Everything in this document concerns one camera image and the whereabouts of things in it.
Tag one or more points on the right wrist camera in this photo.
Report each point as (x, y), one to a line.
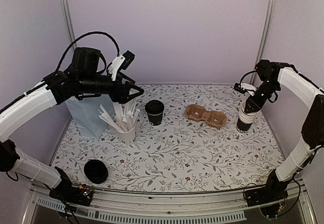
(245, 88)

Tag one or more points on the stack of paper cups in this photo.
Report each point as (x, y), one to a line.
(245, 120)

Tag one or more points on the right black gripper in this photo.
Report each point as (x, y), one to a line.
(256, 104)

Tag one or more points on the floral table mat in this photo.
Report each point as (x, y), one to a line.
(179, 155)

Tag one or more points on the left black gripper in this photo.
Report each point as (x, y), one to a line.
(123, 97)

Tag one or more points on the brown cardboard cup carrier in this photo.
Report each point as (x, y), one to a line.
(212, 118)

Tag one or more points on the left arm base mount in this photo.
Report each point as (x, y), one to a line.
(81, 195)

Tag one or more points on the light blue paper bag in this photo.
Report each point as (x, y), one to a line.
(85, 113)

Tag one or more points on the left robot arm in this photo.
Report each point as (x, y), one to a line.
(88, 76)

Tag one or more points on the bundle of wrapped straws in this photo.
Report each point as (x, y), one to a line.
(125, 116)

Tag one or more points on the stack of black lids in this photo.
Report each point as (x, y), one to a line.
(96, 171)

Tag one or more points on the right aluminium frame post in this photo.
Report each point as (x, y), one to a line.
(265, 31)

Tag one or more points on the left aluminium frame post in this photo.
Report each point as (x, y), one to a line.
(67, 19)

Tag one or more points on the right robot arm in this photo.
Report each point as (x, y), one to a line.
(308, 106)

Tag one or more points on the front aluminium rail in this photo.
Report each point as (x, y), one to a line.
(211, 207)

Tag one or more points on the aluminium frame post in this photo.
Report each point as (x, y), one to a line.
(265, 31)
(67, 19)

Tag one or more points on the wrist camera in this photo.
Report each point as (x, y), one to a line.
(121, 62)
(245, 88)

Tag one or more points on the white cup holding straws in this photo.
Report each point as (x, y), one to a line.
(127, 137)

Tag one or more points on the black lidded coffee cup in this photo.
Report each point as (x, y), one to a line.
(154, 110)

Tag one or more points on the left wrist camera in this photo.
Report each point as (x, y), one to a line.
(121, 62)

